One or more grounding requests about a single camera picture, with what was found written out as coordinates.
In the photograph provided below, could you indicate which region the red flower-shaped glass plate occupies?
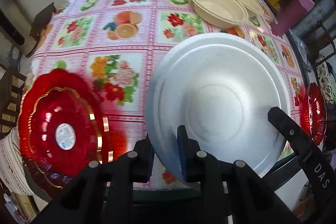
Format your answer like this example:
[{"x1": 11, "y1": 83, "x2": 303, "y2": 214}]
[{"x1": 18, "y1": 69, "x2": 127, "y2": 198}]

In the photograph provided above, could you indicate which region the striped white cloth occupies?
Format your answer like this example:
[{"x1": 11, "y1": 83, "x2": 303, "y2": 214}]
[{"x1": 0, "y1": 127, "x2": 34, "y2": 196}]

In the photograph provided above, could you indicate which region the floral fruit pattern tablecloth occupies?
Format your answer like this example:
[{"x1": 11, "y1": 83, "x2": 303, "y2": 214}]
[{"x1": 24, "y1": 0, "x2": 309, "y2": 189}]

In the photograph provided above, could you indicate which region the wooden chair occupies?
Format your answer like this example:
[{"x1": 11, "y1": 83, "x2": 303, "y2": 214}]
[{"x1": 1, "y1": 68, "x2": 26, "y2": 139}]

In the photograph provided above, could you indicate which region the purple thermos bottle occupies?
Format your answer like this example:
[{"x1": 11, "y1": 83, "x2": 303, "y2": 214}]
[{"x1": 270, "y1": 0, "x2": 314, "y2": 36}]

